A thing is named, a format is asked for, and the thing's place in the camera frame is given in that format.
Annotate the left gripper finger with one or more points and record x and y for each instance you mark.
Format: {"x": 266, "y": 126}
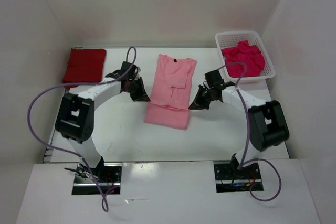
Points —
{"x": 138, "y": 96}
{"x": 140, "y": 87}

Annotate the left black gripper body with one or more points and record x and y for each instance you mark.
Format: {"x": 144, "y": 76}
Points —
{"x": 132, "y": 88}

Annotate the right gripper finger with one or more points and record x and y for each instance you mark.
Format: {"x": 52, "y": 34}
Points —
{"x": 199, "y": 97}
{"x": 202, "y": 105}

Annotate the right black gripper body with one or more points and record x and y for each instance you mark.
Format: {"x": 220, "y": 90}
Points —
{"x": 208, "y": 96}

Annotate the light pink t shirt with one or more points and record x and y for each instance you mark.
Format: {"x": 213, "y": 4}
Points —
{"x": 171, "y": 92}

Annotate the dark red t shirt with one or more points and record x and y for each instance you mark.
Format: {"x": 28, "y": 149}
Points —
{"x": 85, "y": 65}

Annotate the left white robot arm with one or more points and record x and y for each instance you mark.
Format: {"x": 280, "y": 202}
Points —
{"x": 75, "y": 119}

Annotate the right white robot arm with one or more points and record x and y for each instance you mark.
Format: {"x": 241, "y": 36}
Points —
{"x": 266, "y": 123}

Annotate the white plastic basket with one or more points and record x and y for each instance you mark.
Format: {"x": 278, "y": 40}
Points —
{"x": 235, "y": 71}

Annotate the magenta t shirt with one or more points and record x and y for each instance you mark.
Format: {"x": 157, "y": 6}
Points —
{"x": 251, "y": 56}

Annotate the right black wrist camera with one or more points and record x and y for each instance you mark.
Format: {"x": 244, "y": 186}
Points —
{"x": 214, "y": 78}

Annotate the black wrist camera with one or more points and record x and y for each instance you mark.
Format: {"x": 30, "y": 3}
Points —
{"x": 214, "y": 78}
{"x": 128, "y": 70}

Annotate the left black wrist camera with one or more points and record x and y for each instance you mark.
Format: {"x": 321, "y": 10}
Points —
{"x": 128, "y": 70}

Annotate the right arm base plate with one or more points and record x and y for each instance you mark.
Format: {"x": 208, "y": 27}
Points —
{"x": 228, "y": 181}

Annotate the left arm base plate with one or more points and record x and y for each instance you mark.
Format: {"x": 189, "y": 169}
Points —
{"x": 109, "y": 181}

